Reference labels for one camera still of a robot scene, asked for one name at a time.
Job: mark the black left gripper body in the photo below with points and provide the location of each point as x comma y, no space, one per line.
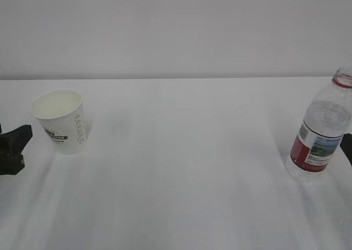
11,165

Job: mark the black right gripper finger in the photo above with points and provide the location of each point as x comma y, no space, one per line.
346,146

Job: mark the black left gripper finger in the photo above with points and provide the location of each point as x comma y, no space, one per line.
13,142

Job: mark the white paper coffee cup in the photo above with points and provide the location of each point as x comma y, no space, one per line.
61,115

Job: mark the clear water bottle red label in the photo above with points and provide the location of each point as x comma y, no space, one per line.
325,122

